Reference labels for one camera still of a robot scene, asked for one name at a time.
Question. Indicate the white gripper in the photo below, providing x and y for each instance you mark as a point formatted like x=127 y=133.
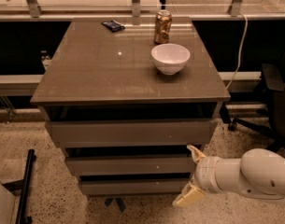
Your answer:
x=203 y=173

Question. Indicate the grey drawer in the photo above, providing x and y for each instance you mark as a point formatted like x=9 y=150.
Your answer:
x=133 y=187
x=131 y=134
x=131 y=165

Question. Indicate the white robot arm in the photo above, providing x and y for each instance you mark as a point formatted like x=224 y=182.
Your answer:
x=259 y=174

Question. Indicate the grey drawer cabinet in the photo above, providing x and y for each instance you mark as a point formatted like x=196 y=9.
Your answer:
x=100 y=76

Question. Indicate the grey bottom drawer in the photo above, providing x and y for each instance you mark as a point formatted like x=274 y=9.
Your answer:
x=133 y=187

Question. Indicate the grey top drawer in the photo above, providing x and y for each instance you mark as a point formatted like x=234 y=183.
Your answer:
x=131 y=134

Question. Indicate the black office chair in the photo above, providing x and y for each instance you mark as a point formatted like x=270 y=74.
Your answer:
x=273 y=82

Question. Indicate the white bowl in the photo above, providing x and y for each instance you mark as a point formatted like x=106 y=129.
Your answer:
x=170 y=58

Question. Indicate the gold soda can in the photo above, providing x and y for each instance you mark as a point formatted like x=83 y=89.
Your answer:
x=163 y=21

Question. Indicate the dark blue snack packet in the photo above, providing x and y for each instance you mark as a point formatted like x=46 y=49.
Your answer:
x=113 y=26

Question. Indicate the black metal stand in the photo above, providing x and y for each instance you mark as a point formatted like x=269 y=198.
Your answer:
x=23 y=186

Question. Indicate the white box with label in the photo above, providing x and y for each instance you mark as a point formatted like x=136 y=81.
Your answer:
x=7 y=201

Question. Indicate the metal railing post right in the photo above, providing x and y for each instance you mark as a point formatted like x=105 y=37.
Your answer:
x=234 y=8

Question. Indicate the metal railing post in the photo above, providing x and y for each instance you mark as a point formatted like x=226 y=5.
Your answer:
x=34 y=8
x=234 y=8
x=136 y=8

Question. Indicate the metal railing post middle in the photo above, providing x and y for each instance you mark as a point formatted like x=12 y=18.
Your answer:
x=136 y=8

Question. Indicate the metal railing post left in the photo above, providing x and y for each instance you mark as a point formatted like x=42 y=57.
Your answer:
x=34 y=8

